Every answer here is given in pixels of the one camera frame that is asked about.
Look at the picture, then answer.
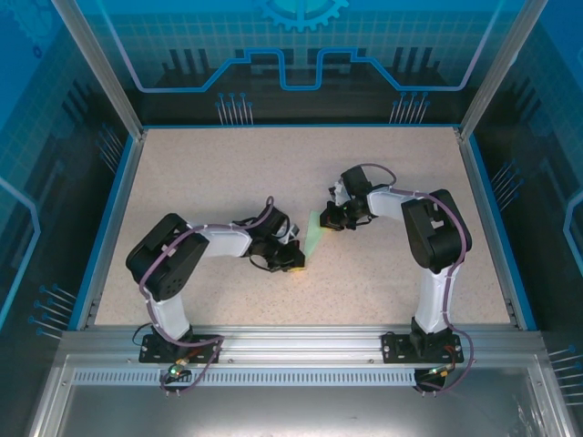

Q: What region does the light green cloth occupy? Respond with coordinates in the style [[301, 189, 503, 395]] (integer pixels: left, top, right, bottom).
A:
[[302, 209, 326, 268]]

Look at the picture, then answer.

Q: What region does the steel sheet panel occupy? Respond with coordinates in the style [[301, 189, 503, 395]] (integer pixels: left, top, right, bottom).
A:
[[26, 354, 570, 437]]

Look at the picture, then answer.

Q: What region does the brass connector with green light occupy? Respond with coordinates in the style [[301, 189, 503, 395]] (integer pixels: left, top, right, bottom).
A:
[[425, 361, 458, 381], [166, 356, 191, 383]]

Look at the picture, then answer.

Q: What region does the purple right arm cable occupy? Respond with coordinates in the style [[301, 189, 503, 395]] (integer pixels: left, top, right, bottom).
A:
[[359, 162, 476, 395]]

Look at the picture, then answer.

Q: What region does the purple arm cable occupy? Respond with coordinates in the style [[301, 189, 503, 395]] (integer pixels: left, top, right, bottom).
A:
[[359, 162, 476, 395], [138, 195, 276, 398]]

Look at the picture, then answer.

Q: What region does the aluminium cross rail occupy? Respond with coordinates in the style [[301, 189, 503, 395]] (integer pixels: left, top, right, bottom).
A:
[[58, 324, 547, 366]]

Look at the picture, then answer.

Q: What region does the slotted grey cable duct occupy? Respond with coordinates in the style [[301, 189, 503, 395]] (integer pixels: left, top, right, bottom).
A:
[[72, 369, 420, 387]]

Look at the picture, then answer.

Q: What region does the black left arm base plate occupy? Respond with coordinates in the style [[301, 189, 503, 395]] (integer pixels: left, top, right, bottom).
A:
[[138, 333, 224, 364]]

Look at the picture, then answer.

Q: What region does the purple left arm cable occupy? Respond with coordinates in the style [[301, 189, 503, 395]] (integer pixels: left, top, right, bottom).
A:
[[138, 195, 276, 398]]

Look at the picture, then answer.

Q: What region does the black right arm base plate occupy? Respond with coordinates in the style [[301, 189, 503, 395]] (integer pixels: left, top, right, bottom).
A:
[[381, 331, 465, 364]]

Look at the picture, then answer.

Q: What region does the aluminium side rail blue edge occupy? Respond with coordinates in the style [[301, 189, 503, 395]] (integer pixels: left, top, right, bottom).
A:
[[454, 128, 537, 331], [75, 129, 148, 331]]

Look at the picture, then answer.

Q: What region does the thin black base wire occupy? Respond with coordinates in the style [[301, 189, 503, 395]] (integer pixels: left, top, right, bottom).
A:
[[131, 322, 154, 348]]

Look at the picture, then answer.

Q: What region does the aluminium frame post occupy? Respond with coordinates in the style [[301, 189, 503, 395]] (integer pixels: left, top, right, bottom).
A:
[[456, 0, 551, 139], [49, 0, 148, 139]]

